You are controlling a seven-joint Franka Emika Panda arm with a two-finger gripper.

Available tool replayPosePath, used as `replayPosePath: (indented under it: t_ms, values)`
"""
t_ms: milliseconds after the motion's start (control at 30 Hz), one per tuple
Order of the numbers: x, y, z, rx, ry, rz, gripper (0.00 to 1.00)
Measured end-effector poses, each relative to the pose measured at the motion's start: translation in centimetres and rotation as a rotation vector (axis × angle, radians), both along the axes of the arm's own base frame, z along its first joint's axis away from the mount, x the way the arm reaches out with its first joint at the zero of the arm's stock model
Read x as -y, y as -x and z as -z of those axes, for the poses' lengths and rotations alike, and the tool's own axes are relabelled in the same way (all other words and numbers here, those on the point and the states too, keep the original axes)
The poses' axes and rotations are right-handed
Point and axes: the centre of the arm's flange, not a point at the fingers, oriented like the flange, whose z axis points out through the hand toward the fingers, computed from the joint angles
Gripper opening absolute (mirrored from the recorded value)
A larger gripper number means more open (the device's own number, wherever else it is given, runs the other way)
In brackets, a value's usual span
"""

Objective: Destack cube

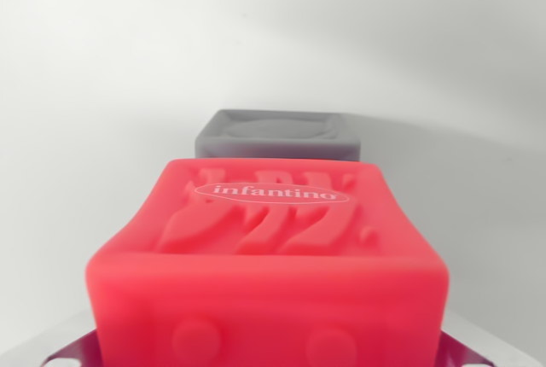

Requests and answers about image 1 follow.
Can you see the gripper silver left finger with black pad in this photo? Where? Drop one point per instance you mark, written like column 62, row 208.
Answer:
column 72, row 347

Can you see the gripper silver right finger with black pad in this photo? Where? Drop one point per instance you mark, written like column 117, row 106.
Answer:
column 473, row 352

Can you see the red infantino toy cube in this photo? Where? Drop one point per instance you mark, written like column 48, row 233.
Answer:
column 264, row 281

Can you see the gray toy cube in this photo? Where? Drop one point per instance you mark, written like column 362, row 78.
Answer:
column 277, row 138

